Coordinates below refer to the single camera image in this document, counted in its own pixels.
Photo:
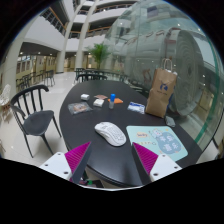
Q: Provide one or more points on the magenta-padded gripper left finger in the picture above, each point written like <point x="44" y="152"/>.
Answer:
<point x="78" y="156"/>

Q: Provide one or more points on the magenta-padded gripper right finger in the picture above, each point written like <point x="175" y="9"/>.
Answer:
<point x="146" y="158"/>

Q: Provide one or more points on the white perforated computer mouse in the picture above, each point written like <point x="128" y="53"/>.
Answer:
<point x="111" y="133"/>

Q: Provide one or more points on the light green cartoon mouse pad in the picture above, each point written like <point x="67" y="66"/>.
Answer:
<point x="166" y="143"/>

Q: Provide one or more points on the small grey pouch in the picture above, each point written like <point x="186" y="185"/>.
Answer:
<point x="170" y="121"/>

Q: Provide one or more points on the clear bag of cookies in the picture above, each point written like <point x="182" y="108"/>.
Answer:
<point x="79" y="108"/>

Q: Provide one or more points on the clear blue-white packet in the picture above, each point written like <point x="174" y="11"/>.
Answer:
<point x="136" y="107"/>

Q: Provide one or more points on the black spindle-back chair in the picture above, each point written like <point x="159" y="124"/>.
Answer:
<point x="38" y="121"/>

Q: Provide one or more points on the cream flat box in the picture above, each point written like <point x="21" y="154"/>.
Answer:
<point x="98" y="102"/>

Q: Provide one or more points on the small white box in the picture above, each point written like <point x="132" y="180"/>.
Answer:
<point x="85" y="97"/>

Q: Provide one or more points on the brown paper carrier bag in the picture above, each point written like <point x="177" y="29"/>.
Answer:
<point x="160" y="96"/>

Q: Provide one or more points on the orange flat packet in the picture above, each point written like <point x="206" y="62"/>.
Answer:
<point x="119" y="100"/>

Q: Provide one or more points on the brown flat packet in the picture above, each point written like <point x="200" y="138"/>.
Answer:
<point x="100" y="96"/>

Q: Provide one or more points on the small blue-capped bottle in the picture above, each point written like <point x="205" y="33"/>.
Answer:
<point x="112" y="100"/>

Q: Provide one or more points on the black curved-back chair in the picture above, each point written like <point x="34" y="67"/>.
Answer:
<point x="91" y="76"/>

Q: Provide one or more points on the group of black chairs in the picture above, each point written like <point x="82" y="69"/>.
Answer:
<point x="49" y="76"/>

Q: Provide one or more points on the row of black chairs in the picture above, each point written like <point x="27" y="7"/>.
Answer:
<point x="80" y="70"/>

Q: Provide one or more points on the large white ribbed drum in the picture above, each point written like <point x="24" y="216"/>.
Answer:
<point x="186" y="73"/>

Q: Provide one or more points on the white lattice chair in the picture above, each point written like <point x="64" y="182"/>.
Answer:
<point x="5" y="95"/>

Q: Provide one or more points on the green potted palm plant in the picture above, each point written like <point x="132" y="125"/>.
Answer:
<point x="99" y="51"/>

